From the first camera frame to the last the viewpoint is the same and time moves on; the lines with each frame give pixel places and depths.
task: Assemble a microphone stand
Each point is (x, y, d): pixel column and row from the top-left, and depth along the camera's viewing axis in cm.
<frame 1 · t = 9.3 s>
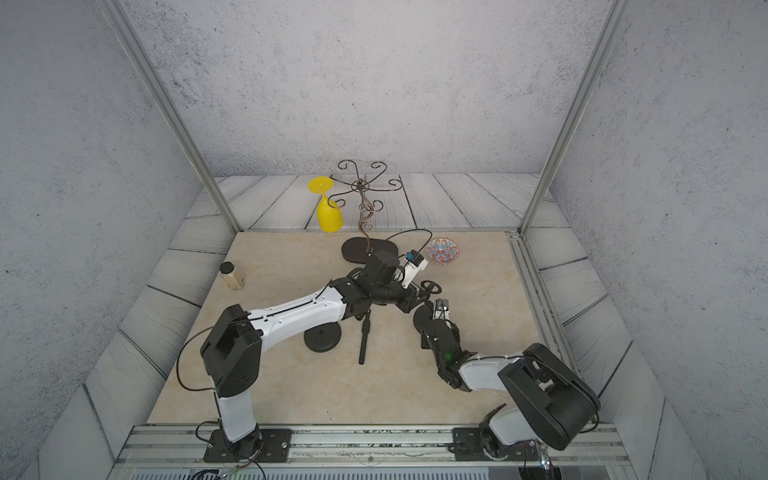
left hand: (432, 298, 79), fingers closed
right hand: (434, 320, 91), fingers closed
red blue patterned bowl: (445, 252, 114), point 3 cm above the table
yellow plastic goblet: (330, 218, 96), point 23 cm above the table
spice jar black lid: (226, 267, 100), point 10 cm above the table
spare black microphone pole: (365, 327, 95), on the table

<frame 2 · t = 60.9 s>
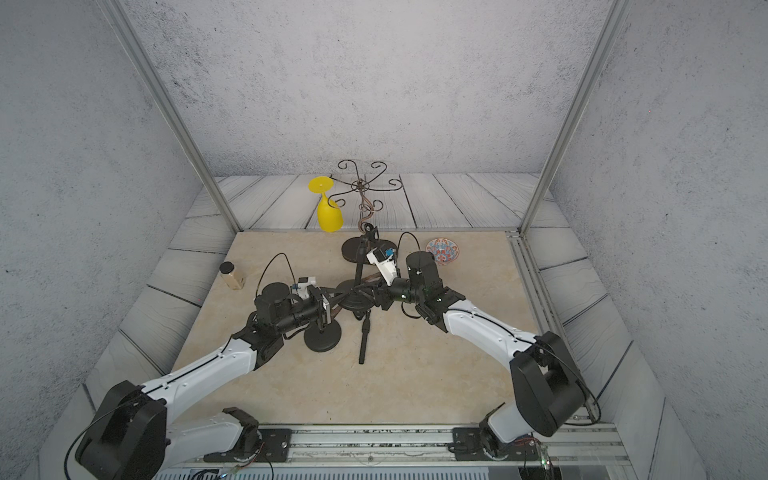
left hand: (353, 295, 75), fingers closed
right hand: (360, 286, 76), fingers open
the named things where they were.

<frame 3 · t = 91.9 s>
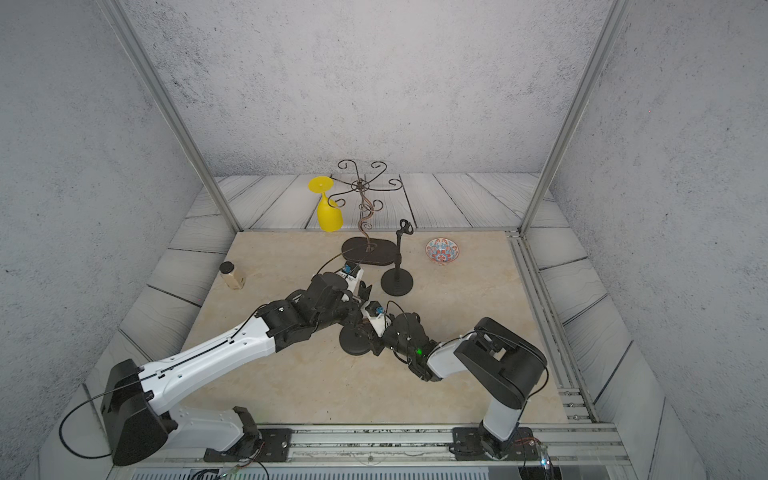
left hand: (367, 305, 76), fingers closed
right hand: (360, 323, 84), fingers closed
black microphone stand pole: (405, 228, 91), point 25 cm above the table
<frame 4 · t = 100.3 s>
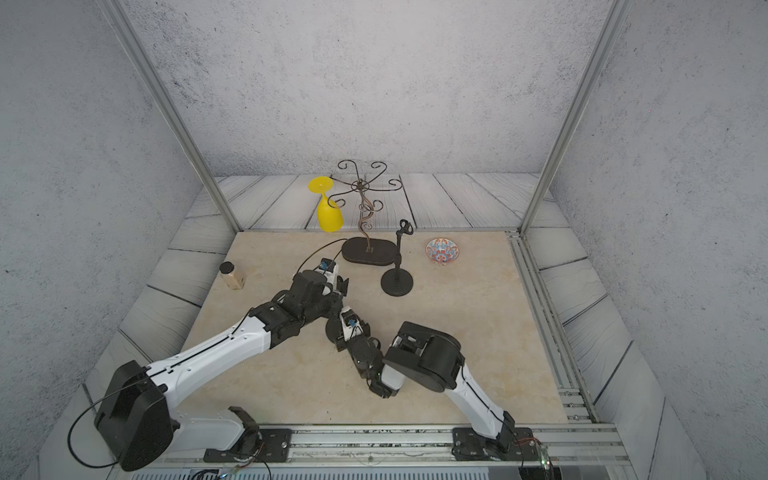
left hand: (346, 297, 83), fingers closed
right hand: (339, 316, 88), fingers closed
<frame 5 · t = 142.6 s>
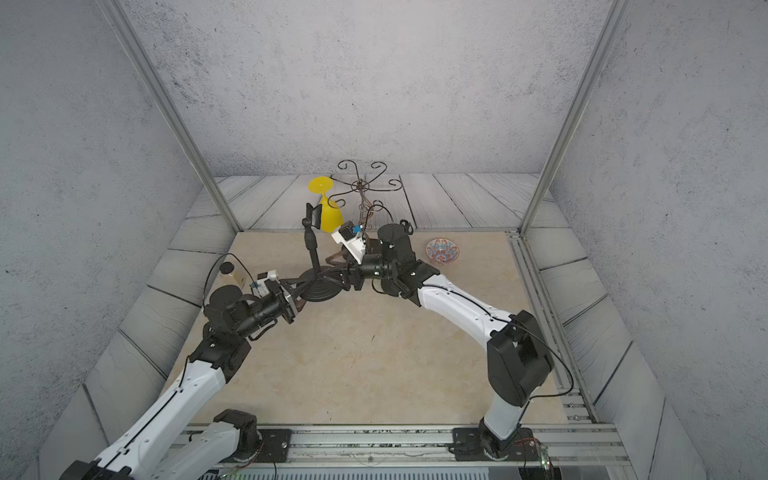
left hand: (316, 282, 69), fingers closed
right hand: (324, 270, 70), fingers open
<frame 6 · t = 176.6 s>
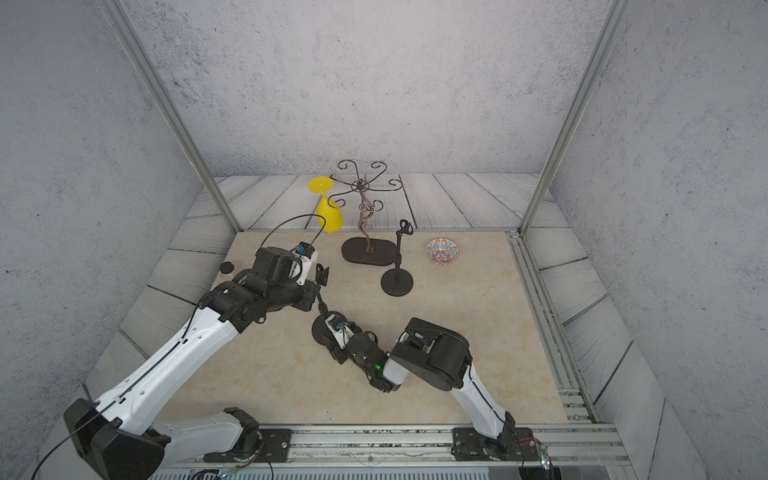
left hand: (321, 287, 76), fingers closed
right hand: (330, 330, 90), fingers open
